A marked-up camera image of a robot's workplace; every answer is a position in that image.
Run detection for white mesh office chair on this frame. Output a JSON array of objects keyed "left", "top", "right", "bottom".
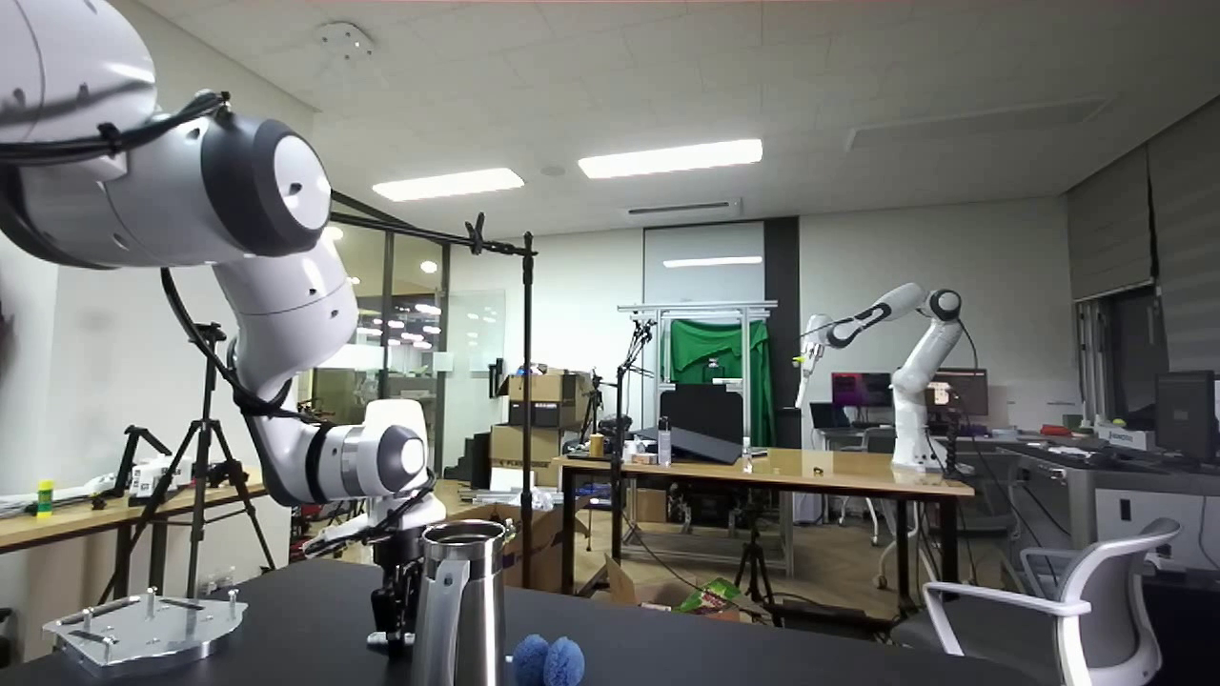
[{"left": 921, "top": 528, "right": 1184, "bottom": 686}]

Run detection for stacked cardboard boxes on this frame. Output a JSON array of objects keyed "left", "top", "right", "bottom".
[{"left": 489, "top": 366, "right": 603, "bottom": 469}]

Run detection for black computer monitor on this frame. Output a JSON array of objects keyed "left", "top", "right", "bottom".
[{"left": 1151, "top": 366, "right": 1220, "bottom": 464}]

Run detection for long ceiling light panel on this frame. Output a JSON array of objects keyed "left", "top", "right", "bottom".
[
  {"left": 575, "top": 135, "right": 767, "bottom": 182},
  {"left": 372, "top": 164, "right": 529, "bottom": 206}
]

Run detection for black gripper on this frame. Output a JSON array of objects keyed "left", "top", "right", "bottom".
[{"left": 365, "top": 530, "right": 431, "bottom": 653}]

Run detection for green backdrop cloth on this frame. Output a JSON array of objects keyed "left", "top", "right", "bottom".
[{"left": 664, "top": 316, "right": 777, "bottom": 450}]

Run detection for long wooden bench table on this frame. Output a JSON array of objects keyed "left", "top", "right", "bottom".
[{"left": 0, "top": 474, "right": 279, "bottom": 601}]

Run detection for black stand with boom pole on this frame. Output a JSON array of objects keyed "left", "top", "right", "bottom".
[{"left": 326, "top": 187, "right": 541, "bottom": 594}]

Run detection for black camera tripod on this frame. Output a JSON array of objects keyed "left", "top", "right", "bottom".
[{"left": 100, "top": 322, "right": 279, "bottom": 601}]

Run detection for black stand with camera arm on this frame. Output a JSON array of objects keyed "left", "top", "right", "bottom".
[{"left": 607, "top": 316, "right": 664, "bottom": 570}]

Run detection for stainless steel flask with handle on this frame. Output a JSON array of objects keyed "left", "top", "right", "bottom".
[{"left": 411, "top": 516, "right": 519, "bottom": 686}]

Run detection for wooden table with black legs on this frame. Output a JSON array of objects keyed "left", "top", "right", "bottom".
[{"left": 552, "top": 446, "right": 979, "bottom": 627}]

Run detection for clear acrylic plate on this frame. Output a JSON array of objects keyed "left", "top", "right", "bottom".
[{"left": 42, "top": 589, "right": 251, "bottom": 670}]

